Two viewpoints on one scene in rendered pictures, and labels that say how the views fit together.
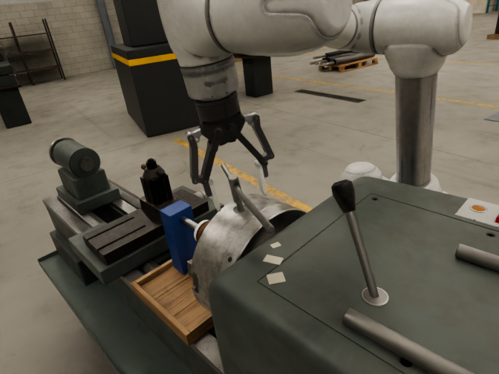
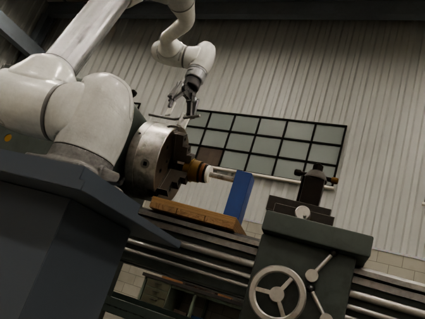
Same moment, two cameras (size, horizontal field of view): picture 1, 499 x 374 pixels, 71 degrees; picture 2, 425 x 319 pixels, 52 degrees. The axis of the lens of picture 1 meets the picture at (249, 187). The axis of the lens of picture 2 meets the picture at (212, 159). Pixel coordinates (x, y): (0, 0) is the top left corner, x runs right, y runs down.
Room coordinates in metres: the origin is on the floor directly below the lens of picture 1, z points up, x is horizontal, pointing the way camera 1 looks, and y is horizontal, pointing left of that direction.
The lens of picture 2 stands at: (2.20, -0.68, 0.61)
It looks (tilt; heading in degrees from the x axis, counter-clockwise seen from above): 18 degrees up; 149
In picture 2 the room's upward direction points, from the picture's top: 18 degrees clockwise
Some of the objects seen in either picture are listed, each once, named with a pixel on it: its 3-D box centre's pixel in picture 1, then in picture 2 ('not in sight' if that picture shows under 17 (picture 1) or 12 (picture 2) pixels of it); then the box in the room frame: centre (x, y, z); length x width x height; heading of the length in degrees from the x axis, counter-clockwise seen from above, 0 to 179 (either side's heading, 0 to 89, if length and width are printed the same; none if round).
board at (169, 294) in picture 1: (206, 277); (203, 225); (0.86, 0.17, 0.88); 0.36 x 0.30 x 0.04; 131
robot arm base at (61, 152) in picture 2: not in sight; (85, 168); (1.18, -0.40, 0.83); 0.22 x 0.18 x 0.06; 34
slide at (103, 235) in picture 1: (149, 222); (303, 233); (1.14, 0.39, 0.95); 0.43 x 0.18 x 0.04; 131
